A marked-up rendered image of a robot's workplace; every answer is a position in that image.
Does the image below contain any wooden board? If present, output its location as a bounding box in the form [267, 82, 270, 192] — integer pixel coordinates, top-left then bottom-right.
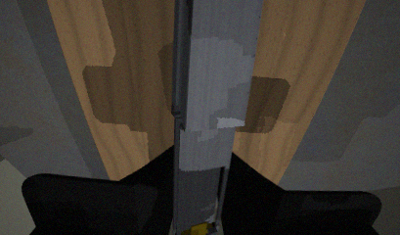
[46, 0, 366, 185]

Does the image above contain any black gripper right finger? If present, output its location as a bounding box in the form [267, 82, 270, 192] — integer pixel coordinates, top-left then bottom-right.
[221, 152, 382, 235]

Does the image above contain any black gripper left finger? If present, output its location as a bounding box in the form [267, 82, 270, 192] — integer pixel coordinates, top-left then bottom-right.
[22, 145, 174, 235]

